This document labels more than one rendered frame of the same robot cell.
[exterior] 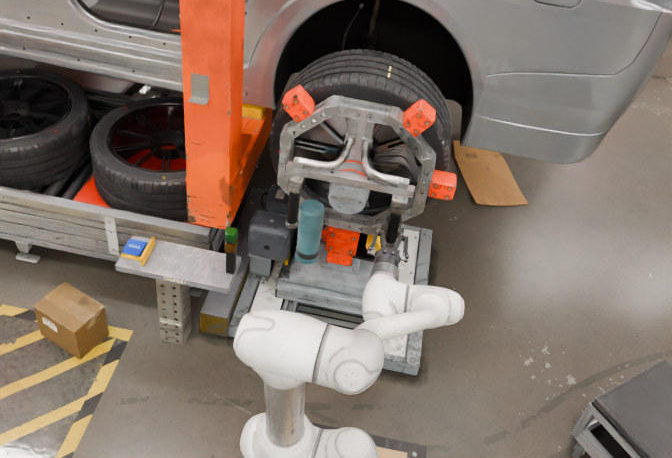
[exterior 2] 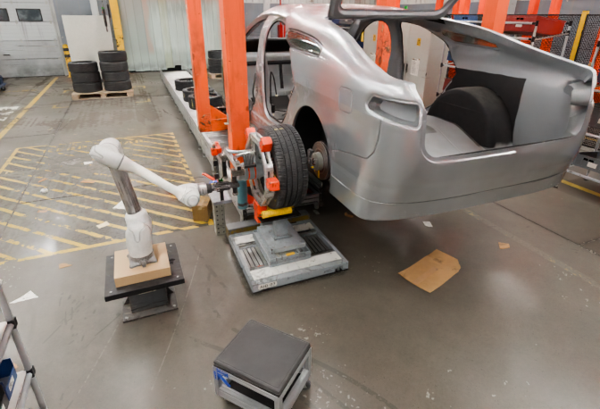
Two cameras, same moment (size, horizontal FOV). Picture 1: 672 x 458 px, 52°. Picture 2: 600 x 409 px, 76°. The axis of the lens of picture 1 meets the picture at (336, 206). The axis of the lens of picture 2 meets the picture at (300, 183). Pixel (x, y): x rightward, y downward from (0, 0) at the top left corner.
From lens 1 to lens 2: 2.89 m
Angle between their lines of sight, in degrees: 55
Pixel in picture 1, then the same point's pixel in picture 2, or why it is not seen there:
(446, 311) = (182, 194)
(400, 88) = (272, 133)
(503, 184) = (433, 279)
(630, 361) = (349, 377)
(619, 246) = (455, 346)
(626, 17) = (365, 121)
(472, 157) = (437, 261)
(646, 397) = (268, 338)
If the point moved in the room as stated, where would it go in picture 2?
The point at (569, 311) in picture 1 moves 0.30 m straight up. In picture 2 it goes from (360, 336) to (363, 300)
